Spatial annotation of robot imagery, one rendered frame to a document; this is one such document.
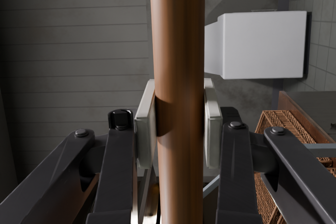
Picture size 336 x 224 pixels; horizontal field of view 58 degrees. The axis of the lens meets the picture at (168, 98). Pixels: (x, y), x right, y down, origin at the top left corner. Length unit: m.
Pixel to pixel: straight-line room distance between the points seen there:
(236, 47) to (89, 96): 1.94
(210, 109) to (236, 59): 2.80
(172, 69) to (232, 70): 2.80
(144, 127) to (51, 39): 3.80
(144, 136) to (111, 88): 3.67
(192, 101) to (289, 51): 2.91
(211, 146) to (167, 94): 0.04
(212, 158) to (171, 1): 0.08
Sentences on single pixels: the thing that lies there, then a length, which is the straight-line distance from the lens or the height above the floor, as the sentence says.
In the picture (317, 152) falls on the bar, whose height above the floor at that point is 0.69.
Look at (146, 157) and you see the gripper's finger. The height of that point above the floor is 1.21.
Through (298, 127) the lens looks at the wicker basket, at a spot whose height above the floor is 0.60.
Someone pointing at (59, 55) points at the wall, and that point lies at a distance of 3.93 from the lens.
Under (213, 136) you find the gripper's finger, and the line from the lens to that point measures 0.15.
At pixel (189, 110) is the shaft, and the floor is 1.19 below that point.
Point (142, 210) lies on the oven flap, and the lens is 1.62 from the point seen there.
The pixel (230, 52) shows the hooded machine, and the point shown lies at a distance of 2.94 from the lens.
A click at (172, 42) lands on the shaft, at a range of 0.16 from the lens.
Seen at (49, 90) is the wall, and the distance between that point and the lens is 4.07.
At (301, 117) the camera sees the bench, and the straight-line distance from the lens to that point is 1.73.
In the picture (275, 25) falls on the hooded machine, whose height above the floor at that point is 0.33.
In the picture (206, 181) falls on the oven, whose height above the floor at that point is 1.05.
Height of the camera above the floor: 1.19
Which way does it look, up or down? 3 degrees up
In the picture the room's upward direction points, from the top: 91 degrees counter-clockwise
